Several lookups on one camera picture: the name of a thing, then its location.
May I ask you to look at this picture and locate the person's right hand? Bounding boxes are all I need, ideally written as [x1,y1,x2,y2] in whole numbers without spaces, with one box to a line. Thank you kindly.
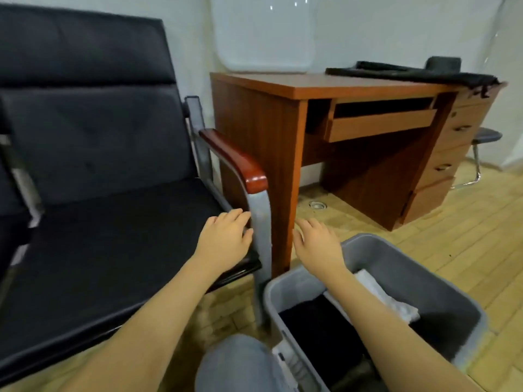
[293,217,349,284]

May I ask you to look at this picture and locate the person's left hand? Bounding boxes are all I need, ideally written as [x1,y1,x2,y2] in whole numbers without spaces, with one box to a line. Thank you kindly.
[192,208,255,278]

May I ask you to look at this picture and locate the white t-shirt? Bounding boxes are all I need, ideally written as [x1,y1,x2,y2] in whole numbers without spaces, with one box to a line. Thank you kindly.
[351,269,422,325]

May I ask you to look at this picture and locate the black garment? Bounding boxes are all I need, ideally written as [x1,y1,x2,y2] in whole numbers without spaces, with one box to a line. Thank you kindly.
[278,293,370,389]

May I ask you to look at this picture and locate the grey plastic storage bin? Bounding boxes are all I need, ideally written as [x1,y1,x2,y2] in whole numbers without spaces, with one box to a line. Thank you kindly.
[262,233,490,392]

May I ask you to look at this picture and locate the person's right forearm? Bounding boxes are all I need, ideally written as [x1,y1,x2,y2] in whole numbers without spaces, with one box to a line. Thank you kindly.
[323,269,487,392]

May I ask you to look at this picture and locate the person's left forearm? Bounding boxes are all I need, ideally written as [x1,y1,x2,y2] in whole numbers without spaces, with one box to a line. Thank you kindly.
[61,261,222,392]

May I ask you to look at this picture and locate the person's blue jeans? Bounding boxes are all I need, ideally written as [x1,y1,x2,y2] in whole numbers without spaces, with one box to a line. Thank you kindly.
[193,334,297,392]

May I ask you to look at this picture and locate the brown wooden bench armrest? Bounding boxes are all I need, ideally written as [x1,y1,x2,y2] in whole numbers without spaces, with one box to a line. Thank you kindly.
[198,128,270,195]

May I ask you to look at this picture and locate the brown wooden desk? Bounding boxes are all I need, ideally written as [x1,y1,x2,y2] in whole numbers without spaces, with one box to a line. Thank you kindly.
[209,71,508,278]

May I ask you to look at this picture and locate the black leather bench seat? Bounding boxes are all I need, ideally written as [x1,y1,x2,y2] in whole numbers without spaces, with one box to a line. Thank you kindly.
[0,134,42,283]
[0,2,264,387]

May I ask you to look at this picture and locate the brown wooden cabinet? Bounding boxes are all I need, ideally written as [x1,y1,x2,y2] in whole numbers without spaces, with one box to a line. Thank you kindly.
[400,84,504,225]

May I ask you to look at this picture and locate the chrome chair leg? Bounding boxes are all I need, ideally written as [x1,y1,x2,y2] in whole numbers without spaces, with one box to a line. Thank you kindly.
[453,143,485,190]

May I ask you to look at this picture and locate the black board green print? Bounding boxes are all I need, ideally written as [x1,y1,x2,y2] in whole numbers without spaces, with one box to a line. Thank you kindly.
[325,61,501,88]

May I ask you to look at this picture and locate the white plastic tray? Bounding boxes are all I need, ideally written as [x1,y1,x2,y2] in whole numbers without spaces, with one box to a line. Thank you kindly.
[209,0,318,74]

